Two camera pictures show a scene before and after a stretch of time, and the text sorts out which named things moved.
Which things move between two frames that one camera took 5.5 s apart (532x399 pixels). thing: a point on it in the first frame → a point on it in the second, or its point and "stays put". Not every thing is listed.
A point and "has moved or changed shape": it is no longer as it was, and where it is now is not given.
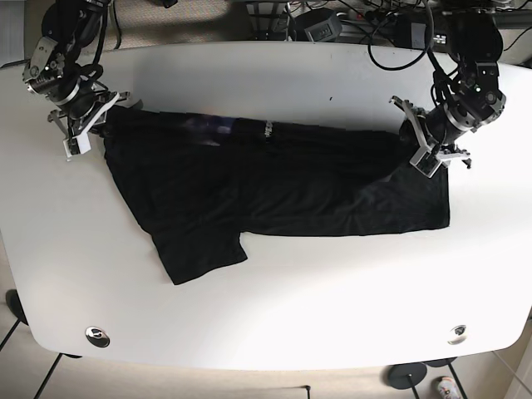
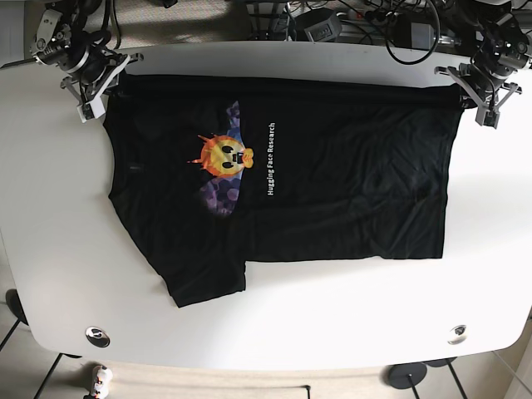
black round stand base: (406, 376) stays put
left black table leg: (50, 375) stays put
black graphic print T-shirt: (203, 182) has moved or changed shape
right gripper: (433, 155) → (486, 97)
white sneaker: (448, 388) → (101, 386)
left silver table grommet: (96, 336) stays put
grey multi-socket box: (327, 31) stays put
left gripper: (76, 130) → (89, 96)
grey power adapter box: (418, 31) stays put
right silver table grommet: (460, 335) stays put
